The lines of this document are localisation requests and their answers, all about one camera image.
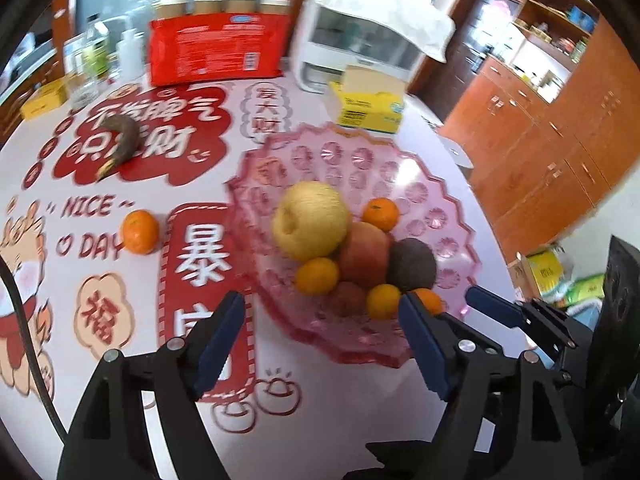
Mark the small yellow citrus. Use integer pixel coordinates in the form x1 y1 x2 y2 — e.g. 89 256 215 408
366 284 401 321

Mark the dark avocado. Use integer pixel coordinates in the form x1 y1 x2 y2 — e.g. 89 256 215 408
386 237 437 292

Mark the red lychee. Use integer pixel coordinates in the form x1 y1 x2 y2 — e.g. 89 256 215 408
328 282 367 318

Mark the orange tangerine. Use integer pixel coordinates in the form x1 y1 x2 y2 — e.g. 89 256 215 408
294 258 340 296
120 209 160 255

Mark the yellow-green apple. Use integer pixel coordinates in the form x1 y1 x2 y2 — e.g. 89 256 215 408
271 181 352 262

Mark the overripe dark banana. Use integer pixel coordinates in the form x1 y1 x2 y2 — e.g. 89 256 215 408
96 114 141 182

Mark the yellow-orange citrus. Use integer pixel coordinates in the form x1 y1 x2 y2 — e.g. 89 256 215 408
412 288 446 315

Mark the red persimmon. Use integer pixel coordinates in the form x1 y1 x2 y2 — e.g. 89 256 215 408
337 222 392 289

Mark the printed pink tablecloth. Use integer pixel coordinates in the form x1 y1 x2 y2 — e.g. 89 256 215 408
1 77 514 479

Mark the small tangerine in bowl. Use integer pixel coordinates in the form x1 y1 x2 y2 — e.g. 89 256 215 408
361 197 400 233

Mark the orange wooden cabinet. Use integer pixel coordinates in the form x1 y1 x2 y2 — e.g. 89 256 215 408
440 0 639 260

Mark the pink plastic fruit bowl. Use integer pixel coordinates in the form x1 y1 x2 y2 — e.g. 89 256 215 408
228 125 480 367

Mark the yellow tissue box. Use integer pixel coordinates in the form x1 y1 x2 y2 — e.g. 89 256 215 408
323 65 407 134

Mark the drinking glass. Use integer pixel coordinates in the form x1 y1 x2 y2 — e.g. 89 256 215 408
65 68 98 112

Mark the yellow flat box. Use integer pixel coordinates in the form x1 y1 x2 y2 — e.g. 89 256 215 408
21 78 67 120

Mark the white squeeze bottle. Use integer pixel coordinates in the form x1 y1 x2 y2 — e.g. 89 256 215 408
117 28 144 81

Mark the red drink bottle pack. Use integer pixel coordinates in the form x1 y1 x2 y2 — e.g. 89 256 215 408
144 0 294 87

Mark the clear plastic bottle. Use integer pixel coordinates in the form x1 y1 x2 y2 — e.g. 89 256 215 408
82 14 110 79

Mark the white countertop appliance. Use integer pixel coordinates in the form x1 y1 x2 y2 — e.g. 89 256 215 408
288 0 456 93

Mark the black cable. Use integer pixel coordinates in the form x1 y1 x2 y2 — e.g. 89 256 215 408
0 253 68 446

